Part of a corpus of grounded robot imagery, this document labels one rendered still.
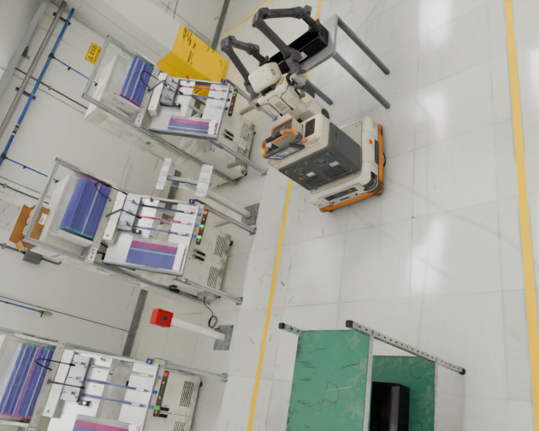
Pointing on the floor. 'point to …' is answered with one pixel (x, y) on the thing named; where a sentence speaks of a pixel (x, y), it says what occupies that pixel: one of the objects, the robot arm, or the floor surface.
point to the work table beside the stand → (343, 59)
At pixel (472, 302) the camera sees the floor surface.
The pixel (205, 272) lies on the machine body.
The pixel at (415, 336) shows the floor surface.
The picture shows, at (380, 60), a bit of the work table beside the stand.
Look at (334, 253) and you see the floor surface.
